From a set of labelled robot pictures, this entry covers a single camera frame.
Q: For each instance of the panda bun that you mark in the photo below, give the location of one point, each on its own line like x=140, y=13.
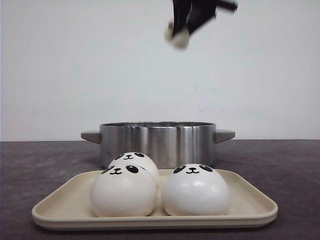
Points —
x=195, y=190
x=180, y=40
x=140, y=159
x=123, y=190

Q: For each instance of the stainless steel steamer pot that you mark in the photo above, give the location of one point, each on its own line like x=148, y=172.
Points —
x=168, y=143

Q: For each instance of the cream rectangular tray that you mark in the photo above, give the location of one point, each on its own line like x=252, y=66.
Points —
x=68, y=209

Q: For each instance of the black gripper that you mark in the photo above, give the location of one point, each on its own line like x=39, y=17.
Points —
x=200, y=12

